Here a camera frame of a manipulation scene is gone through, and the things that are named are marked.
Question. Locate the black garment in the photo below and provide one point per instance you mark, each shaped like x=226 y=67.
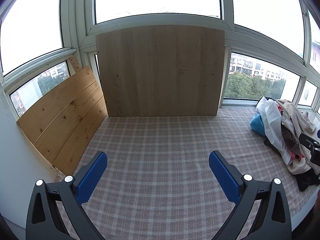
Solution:
x=306 y=180

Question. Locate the cream knit sweater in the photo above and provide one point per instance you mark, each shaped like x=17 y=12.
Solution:
x=295 y=115

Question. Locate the light oak board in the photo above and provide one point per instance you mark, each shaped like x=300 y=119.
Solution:
x=160 y=72

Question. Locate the pine plank board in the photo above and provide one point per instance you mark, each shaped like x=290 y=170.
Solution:
x=62 y=122

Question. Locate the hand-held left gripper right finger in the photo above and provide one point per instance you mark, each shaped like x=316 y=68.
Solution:
x=223 y=177

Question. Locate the thin wooden slat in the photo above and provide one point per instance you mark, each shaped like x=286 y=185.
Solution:
x=75 y=63

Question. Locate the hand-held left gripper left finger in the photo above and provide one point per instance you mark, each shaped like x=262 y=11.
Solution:
x=91 y=177

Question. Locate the brown garment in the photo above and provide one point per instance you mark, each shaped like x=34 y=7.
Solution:
x=290 y=137

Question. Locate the pink plaid blanket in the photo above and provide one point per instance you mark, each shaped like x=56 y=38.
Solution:
x=160 y=142

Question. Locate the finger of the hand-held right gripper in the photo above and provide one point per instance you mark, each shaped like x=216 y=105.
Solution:
x=308 y=142

